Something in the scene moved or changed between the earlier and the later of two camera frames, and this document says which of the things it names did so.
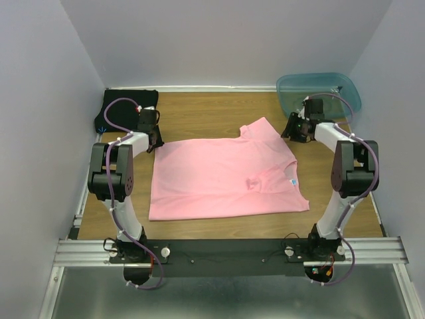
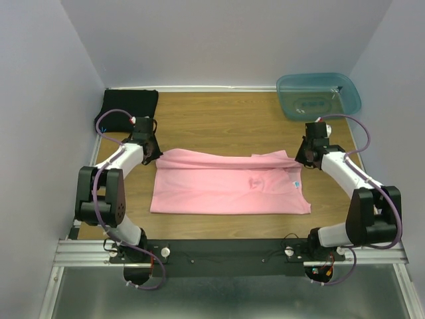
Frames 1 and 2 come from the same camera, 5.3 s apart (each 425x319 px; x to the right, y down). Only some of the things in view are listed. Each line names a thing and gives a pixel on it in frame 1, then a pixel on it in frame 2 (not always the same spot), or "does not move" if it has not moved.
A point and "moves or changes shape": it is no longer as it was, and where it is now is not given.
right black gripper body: x=293 y=131 to x=303 y=154
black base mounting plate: x=230 y=258 does not move
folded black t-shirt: x=123 y=113 does not move
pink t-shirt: x=248 y=174 moves or changes shape
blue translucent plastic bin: x=339 y=91 does not move
